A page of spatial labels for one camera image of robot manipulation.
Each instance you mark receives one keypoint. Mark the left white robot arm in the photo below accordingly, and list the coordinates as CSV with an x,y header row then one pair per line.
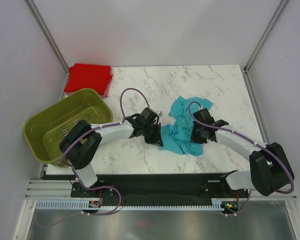
x,y
81,143

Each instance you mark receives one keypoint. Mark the teal t shirt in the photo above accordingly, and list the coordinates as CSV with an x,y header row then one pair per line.
x,y
176,137

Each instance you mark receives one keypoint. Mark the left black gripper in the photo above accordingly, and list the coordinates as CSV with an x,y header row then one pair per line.
x,y
156,139

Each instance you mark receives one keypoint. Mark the aluminium rail profile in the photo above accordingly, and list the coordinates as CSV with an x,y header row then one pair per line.
x,y
48,190

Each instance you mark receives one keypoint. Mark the folded red t shirt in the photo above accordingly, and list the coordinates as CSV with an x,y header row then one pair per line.
x,y
91,76

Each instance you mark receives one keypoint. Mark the white slotted cable duct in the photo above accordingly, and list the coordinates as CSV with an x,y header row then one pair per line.
x,y
88,205

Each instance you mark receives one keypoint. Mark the aluminium frame post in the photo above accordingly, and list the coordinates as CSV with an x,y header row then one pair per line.
x,y
265,34
46,32

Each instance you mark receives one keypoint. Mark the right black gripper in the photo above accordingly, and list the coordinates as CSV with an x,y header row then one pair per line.
x,y
194,138

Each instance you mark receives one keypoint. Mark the olive green plastic basket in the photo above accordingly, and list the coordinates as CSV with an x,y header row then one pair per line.
x,y
45,131

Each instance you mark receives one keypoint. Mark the left aluminium frame post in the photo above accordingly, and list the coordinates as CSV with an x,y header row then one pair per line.
x,y
46,32

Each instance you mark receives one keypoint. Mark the right aluminium frame post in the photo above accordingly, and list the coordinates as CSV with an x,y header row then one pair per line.
x,y
265,34

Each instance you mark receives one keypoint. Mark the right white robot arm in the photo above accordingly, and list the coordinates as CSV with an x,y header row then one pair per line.
x,y
269,168

